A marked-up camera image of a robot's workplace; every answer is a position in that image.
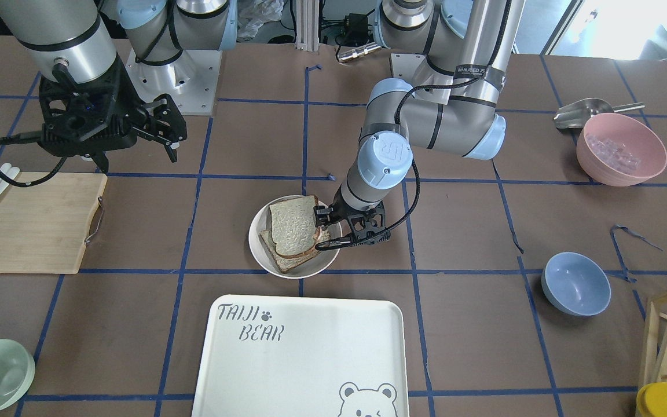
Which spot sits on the blue bowl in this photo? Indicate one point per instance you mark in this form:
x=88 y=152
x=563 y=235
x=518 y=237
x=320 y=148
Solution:
x=576 y=285

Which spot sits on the wooden cutting board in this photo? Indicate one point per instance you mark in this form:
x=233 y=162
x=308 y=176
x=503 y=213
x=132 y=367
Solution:
x=43 y=229

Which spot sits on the bread slice on plate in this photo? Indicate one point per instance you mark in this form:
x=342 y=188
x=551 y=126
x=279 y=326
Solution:
x=283 y=265

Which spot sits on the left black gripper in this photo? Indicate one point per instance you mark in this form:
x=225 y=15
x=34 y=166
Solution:
x=342 y=211

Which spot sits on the bread slice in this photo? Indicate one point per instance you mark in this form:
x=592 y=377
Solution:
x=283 y=265
x=294 y=228

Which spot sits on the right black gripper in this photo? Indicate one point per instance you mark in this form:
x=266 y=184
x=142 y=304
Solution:
x=125 y=92

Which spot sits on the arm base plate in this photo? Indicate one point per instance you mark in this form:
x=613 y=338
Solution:
x=192 y=80
x=413 y=68

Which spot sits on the metal scoop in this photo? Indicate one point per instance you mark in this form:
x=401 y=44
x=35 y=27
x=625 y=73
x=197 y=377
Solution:
x=576 y=115

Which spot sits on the pink bowl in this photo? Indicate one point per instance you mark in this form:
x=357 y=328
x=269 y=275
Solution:
x=618 y=150

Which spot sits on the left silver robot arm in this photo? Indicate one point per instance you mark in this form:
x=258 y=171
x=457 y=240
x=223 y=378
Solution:
x=451 y=106

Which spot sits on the yellow cup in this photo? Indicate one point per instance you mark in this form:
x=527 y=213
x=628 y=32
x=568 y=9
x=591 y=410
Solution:
x=652 y=400

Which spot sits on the cream bear tray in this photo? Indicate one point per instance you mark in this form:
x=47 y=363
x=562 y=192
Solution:
x=299 y=356

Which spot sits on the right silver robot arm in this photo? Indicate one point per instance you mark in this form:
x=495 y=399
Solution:
x=159 y=32

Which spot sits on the cream round plate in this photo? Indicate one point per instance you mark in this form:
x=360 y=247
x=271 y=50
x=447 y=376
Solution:
x=304 y=267

